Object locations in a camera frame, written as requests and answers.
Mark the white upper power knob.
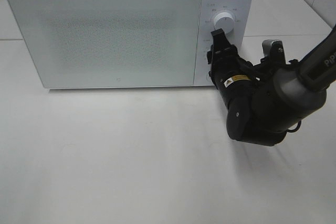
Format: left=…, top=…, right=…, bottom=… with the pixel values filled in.
left=213, top=10, right=235, bottom=35

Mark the white microwave door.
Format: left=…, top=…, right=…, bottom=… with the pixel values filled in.
left=8, top=0, right=200, bottom=89

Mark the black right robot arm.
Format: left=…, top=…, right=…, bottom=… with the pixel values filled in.
left=207, top=29, right=335, bottom=146

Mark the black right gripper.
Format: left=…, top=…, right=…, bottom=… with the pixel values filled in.
left=207, top=28, right=258, bottom=109

